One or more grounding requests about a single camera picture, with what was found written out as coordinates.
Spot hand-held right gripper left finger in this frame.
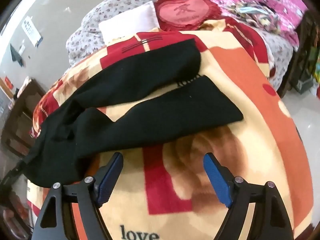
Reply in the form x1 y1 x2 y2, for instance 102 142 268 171
32 152 124 240

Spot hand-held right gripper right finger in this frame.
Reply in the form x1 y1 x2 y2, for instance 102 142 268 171
203 152 294 240

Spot black pants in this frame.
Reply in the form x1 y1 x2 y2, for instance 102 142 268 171
24 39 244 188

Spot red and cream printed blanket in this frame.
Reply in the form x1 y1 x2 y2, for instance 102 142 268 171
26 20 314 240

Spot dark wooden nightstand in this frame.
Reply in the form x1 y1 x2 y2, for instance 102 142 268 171
0 79 47 155

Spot grey floral quilt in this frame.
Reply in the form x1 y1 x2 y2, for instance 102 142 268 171
65 0 299 90

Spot green and yellow bag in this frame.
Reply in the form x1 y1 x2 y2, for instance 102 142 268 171
309 47 320 85

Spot white pillow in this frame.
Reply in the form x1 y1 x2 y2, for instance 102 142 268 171
98 1 160 43

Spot colourful patterned cloth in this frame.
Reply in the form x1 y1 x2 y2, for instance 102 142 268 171
226 1 283 34

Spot red heart-shaped pillow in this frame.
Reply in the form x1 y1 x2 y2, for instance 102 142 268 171
154 0 223 32

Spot dark wooden bed frame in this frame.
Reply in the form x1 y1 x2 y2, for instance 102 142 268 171
276 10 320 98

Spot dark wall-mounted object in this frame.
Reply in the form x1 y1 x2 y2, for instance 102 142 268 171
10 44 25 67

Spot white wall poster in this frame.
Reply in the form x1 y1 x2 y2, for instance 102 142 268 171
21 15 43 47

